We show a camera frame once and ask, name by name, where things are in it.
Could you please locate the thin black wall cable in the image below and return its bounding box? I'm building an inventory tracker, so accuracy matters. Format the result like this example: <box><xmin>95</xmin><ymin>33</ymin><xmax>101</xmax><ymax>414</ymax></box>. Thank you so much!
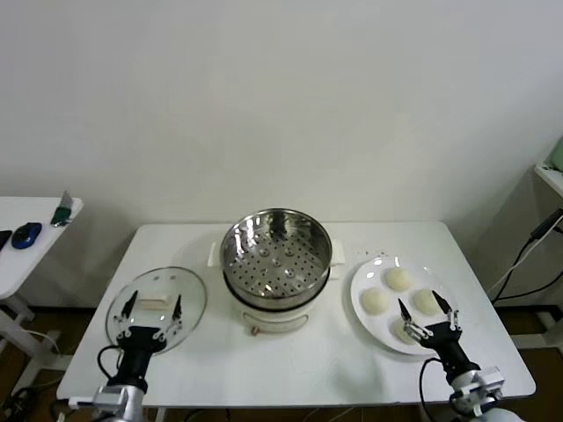
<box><xmin>492</xmin><ymin>270</ymin><xmax>563</xmax><ymax>304</ymax></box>

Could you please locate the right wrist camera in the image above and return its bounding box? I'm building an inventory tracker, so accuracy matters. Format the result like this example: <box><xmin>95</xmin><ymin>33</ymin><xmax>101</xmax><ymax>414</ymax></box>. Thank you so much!
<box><xmin>477</xmin><ymin>367</ymin><xmax>505</xmax><ymax>397</ymax></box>

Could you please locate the white wall cable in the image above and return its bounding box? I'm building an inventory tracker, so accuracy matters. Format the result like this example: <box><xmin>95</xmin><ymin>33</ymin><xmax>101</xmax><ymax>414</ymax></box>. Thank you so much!
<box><xmin>487</xmin><ymin>236</ymin><xmax>543</xmax><ymax>300</ymax></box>

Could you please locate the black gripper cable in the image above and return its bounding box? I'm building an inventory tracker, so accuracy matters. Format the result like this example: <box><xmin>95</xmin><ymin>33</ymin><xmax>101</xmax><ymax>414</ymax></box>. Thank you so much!
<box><xmin>419</xmin><ymin>357</ymin><xmax>455</xmax><ymax>422</ymax></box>
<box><xmin>97</xmin><ymin>345</ymin><xmax>123</xmax><ymax>389</ymax></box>

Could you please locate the white floor cable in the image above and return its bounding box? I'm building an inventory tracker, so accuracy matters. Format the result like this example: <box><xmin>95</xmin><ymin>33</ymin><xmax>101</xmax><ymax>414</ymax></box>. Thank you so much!
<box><xmin>19</xmin><ymin>327</ymin><xmax>62</xmax><ymax>353</ymax></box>

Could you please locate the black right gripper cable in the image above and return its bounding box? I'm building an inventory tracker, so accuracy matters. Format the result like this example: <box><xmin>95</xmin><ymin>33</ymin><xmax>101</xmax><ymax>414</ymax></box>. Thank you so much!
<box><xmin>419</xmin><ymin>357</ymin><xmax>455</xmax><ymax>422</ymax></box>

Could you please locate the perforated stainless steel steamer basket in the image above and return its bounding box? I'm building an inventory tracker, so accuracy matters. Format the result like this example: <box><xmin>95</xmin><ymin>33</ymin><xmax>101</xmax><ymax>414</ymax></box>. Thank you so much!
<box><xmin>219</xmin><ymin>208</ymin><xmax>334</xmax><ymax>311</ymax></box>

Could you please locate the white electric cooker base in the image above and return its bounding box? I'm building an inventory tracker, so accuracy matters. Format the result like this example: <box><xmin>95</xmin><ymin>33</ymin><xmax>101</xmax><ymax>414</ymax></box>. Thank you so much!
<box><xmin>207</xmin><ymin>239</ymin><xmax>347</xmax><ymax>338</ymax></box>

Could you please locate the green handled scraper tool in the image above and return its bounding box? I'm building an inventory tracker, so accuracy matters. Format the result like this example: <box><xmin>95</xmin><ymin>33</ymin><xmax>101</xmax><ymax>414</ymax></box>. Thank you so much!
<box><xmin>49</xmin><ymin>189</ymin><xmax>75</xmax><ymax>228</ymax></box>

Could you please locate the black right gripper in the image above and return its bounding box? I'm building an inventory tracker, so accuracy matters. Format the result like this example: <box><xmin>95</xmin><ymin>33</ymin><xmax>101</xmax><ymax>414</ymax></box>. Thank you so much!
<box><xmin>398</xmin><ymin>289</ymin><xmax>481</xmax><ymax>382</ymax></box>

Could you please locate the white shelf desk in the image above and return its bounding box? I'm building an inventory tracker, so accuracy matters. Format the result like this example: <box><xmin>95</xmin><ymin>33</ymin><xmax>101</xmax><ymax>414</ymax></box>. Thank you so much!
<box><xmin>509</xmin><ymin>162</ymin><xmax>563</xmax><ymax>351</ymax></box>

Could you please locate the large white round plate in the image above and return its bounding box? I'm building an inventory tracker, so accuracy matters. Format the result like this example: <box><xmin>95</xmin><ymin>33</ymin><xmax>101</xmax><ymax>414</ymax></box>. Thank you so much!
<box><xmin>350</xmin><ymin>256</ymin><xmax>462</xmax><ymax>356</ymax></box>

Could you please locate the black power cable with plug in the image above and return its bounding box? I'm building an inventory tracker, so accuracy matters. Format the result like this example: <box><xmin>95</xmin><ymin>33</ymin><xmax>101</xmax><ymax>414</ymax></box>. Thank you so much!
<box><xmin>490</xmin><ymin>208</ymin><xmax>563</xmax><ymax>307</ymax></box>

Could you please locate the black floor cable bundle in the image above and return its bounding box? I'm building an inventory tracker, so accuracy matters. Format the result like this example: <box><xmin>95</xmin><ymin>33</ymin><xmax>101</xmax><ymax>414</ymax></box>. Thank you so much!
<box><xmin>7</xmin><ymin>384</ymin><xmax>43</xmax><ymax>422</ymax></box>

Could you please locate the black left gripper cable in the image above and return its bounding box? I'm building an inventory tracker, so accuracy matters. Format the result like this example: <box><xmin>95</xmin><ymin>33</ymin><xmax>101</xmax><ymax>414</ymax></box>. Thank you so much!
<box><xmin>97</xmin><ymin>345</ymin><xmax>123</xmax><ymax>389</ymax></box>

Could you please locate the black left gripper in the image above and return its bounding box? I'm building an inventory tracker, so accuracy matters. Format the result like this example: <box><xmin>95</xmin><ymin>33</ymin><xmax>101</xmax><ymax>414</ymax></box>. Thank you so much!
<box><xmin>113</xmin><ymin>289</ymin><xmax>184</xmax><ymax>389</ymax></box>

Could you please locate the mint green appliance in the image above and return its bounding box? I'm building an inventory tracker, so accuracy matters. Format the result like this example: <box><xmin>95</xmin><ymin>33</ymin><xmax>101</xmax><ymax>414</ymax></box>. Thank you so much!
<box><xmin>545</xmin><ymin>135</ymin><xmax>563</xmax><ymax>172</ymax></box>

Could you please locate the white steamed baozi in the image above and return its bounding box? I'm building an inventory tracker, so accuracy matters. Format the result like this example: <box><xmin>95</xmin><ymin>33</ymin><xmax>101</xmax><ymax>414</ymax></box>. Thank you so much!
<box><xmin>412</xmin><ymin>287</ymin><xmax>441</xmax><ymax>316</ymax></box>
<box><xmin>391</xmin><ymin>316</ymin><xmax>426</xmax><ymax>346</ymax></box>
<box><xmin>385</xmin><ymin>266</ymin><xmax>414</xmax><ymax>292</ymax></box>
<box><xmin>361</xmin><ymin>288</ymin><xmax>390</xmax><ymax>317</ymax></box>

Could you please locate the white side table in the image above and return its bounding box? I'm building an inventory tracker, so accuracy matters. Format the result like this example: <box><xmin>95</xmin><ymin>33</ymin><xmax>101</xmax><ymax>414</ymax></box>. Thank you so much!
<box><xmin>0</xmin><ymin>195</ymin><xmax>84</xmax><ymax>353</ymax></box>

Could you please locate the blue computer mouse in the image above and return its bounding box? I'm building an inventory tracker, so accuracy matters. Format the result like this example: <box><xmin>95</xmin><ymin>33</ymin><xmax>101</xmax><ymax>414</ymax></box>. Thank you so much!
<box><xmin>11</xmin><ymin>222</ymin><xmax>43</xmax><ymax>250</ymax></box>

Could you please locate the round glass pot lid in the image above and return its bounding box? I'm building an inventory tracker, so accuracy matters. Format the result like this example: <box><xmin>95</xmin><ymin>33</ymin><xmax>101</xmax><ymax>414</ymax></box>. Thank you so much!
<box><xmin>105</xmin><ymin>266</ymin><xmax>208</xmax><ymax>356</ymax></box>

